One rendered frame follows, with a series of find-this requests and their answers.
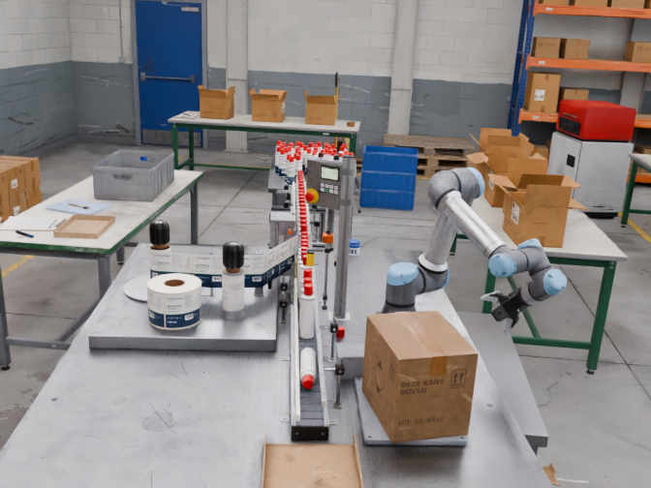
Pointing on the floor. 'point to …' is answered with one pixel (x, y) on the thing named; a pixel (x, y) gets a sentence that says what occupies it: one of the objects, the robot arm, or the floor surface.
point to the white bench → (139, 212)
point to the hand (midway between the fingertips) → (490, 316)
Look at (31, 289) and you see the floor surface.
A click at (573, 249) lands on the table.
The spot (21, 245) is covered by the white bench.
